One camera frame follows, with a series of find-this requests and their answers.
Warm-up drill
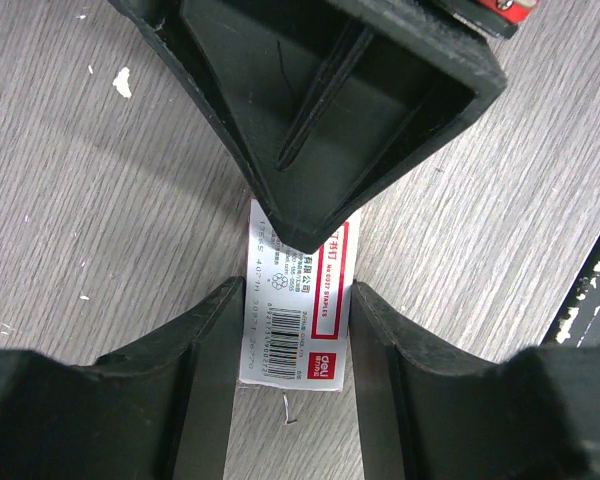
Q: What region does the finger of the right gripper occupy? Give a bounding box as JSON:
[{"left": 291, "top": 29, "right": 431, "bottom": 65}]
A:
[{"left": 115, "top": 1, "right": 507, "bottom": 253}]

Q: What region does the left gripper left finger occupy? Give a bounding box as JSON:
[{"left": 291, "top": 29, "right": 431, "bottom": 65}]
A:
[{"left": 0, "top": 277, "right": 245, "bottom": 479}]

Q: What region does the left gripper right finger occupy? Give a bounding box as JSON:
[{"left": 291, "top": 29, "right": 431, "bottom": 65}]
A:
[{"left": 349, "top": 282, "right": 600, "bottom": 479}]

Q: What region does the red white staples box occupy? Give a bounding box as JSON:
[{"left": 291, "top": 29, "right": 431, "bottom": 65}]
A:
[{"left": 239, "top": 200, "right": 361, "bottom": 391}]

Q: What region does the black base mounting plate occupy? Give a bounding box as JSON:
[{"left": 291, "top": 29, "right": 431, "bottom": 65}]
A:
[{"left": 542, "top": 235, "right": 600, "bottom": 347}]

